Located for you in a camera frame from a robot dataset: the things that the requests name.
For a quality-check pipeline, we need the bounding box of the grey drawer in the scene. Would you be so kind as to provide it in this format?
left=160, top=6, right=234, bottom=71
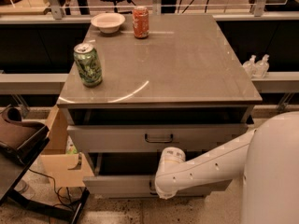
left=67, top=124, right=248, bottom=153
left=82, top=152, right=233, bottom=199

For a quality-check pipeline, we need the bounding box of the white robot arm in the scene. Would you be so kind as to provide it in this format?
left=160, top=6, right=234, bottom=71
left=155, top=111, right=299, bottom=224

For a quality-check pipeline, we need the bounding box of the grey drawer cabinet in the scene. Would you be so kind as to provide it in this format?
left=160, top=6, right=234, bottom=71
left=56, top=14, right=263, bottom=200

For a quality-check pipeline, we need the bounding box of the grey top drawer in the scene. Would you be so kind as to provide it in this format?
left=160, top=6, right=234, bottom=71
left=67, top=124, right=248, bottom=153

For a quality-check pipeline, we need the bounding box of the green soda can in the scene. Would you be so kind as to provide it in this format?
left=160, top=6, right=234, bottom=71
left=74, top=43, right=102, bottom=87

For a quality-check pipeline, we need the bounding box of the orange soda can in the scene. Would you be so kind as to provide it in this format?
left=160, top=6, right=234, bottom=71
left=133, top=7, right=150, bottom=38

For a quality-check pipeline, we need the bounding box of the white bowl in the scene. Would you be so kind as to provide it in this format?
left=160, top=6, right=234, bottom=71
left=91, top=13, right=125, bottom=34

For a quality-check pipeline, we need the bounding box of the cardboard box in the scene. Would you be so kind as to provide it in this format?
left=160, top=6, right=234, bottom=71
left=40, top=105, right=93, bottom=188

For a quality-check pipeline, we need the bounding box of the clear sanitizer bottle left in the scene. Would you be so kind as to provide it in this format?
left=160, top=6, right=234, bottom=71
left=243, top=55, right=256, bottom=77

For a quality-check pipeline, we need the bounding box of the brown bag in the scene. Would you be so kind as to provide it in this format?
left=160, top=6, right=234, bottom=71
left=0, top=106, right=43, bottom=148

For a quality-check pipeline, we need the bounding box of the black side table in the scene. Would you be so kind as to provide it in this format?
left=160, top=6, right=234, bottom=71
left=0, top=135, right=90, bottom=224

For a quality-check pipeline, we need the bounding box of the black cable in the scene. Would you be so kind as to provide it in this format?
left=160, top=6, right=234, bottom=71
left=28, top=167, right=82, bottom=224

